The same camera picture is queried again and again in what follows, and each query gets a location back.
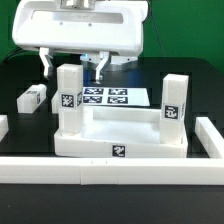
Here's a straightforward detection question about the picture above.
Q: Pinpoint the white right fence bar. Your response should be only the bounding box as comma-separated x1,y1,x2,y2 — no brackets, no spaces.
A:
195,117,224,159

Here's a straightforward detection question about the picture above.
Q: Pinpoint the white fence bar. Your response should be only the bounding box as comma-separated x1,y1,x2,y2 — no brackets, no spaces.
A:
0,157,224,185
195,117,224,159
0,115,9,141

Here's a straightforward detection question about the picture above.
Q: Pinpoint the white left fence bar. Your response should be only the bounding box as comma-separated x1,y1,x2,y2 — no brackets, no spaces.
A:
0,115,9,141

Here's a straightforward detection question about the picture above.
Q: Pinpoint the white front fence bar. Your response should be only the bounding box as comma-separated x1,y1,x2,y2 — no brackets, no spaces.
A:
0,157,224,185

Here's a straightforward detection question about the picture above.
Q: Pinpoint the fiducial marker sheet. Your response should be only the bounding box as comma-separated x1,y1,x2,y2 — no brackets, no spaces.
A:
83,87,150,107

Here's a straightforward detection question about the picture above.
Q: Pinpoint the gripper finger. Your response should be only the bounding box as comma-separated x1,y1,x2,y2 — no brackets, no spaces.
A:
94,51,110,82
39,47,53,78

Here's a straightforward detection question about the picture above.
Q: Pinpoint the black cable bundle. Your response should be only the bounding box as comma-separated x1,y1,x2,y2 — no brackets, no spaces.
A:
2,46,24,64

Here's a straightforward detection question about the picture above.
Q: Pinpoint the white desk top tray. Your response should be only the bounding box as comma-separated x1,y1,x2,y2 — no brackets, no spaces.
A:
54,106,188,158

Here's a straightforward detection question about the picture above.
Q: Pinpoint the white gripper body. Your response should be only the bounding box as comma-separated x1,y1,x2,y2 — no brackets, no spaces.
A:
12,0,148,56

